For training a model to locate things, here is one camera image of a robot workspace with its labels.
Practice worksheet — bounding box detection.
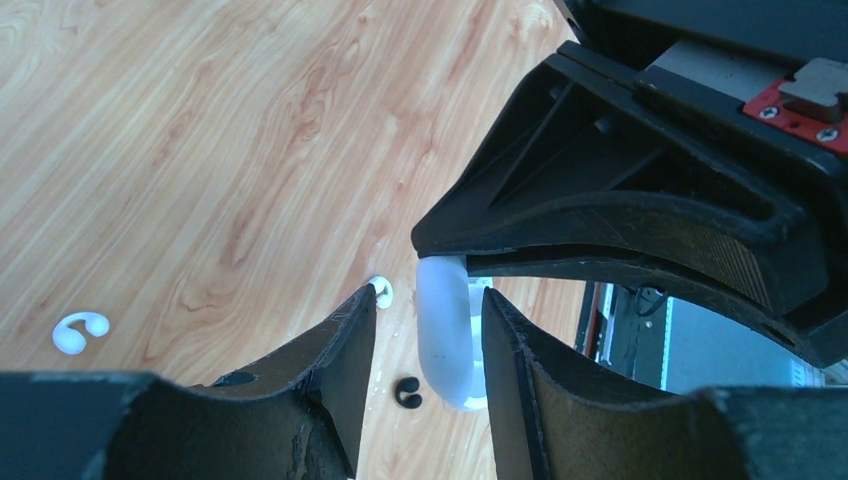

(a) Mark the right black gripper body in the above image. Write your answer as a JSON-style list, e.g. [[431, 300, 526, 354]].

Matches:
[[553, 0, 848, 160]]

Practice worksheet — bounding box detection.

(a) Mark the white earbud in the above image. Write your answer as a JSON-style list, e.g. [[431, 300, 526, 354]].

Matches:
[[369, 275, 394, 310], [51, 311, 111, 355]]

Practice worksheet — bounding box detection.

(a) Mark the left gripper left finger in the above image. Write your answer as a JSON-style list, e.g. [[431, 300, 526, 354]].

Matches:
[[1, 284, 376, 479]]

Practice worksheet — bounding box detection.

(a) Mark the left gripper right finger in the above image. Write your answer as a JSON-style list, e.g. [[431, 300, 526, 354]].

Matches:
[[482, 289, 847, 479]]

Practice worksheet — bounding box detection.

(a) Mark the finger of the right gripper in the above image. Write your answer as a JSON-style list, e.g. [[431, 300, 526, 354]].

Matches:
[[411, 41, 847, 367]]

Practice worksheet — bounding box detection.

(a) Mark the white earbud charging case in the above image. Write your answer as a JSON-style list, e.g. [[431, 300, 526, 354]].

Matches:
[[416, 256, 493, 411]]

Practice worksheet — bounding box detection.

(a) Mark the black earbud left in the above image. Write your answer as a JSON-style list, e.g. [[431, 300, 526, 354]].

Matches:
[[394, 376, 423, 409]]

